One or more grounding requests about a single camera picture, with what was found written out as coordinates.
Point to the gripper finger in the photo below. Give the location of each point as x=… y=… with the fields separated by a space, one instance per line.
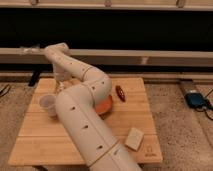
x=56 y=88

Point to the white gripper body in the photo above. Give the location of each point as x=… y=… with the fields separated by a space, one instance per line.
x=60 y=74

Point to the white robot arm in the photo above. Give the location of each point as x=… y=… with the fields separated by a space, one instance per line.
x=96 y=143

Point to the orange ceramic bowl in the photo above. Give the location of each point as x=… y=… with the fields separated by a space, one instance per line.
x=105 y=106

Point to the white plastic cup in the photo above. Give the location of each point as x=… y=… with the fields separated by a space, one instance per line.
x=47 y=103

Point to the black table leg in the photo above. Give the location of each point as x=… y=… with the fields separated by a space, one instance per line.
x=34 y=78

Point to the red brown oval object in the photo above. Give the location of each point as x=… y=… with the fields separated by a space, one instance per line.
x=120 y=93

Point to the beige sponge block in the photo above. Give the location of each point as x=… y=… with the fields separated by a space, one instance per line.
x=134 y=139

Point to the blue device on floor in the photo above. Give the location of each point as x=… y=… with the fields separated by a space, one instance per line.
x=196 y=100

